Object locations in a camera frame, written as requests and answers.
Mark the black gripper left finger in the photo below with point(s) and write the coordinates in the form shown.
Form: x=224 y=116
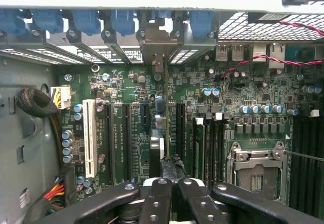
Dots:
x=159 y=203

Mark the grey power supply unit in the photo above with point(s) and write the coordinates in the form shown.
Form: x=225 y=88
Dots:
x=38 y=158

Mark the metal CPU socket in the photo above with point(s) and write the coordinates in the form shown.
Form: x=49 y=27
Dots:
x=255 y=178

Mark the green motherboard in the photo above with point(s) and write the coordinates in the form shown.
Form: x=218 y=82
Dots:
x=187 y=87

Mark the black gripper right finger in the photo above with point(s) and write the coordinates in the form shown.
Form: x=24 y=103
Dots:
x=202 y=206

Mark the silver USB port block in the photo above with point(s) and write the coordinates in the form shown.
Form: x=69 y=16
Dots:
x=238 y=53
x=222 y=53

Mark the thin socket locking lever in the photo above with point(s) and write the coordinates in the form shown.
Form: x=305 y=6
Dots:
x=303 y=156

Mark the white PCI expansion slot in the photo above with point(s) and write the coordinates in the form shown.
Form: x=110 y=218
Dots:
x=89 y=137

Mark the empty black RAM slot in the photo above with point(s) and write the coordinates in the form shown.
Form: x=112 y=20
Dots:
x=215 y=153
x=208 y=153
x=310 y=163
x=295 y=163
x=222 y=153
x=303 y=163

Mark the short black expansion slot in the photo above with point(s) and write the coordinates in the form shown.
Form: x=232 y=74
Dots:
x=145 y=115

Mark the long black expansion slot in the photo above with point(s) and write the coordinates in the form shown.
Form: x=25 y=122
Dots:
x=181 y=132
x=109 y=143
x=127 y=143

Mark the grey video port block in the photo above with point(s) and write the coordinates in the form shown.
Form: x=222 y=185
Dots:
x=260 y=53

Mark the silver ethernet port block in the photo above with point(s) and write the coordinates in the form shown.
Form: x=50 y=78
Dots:
x=276 y=55

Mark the black open PC case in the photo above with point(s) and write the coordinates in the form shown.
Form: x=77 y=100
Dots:
x=240 y=29

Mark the white power connector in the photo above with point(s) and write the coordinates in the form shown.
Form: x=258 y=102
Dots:
x=64 y=94

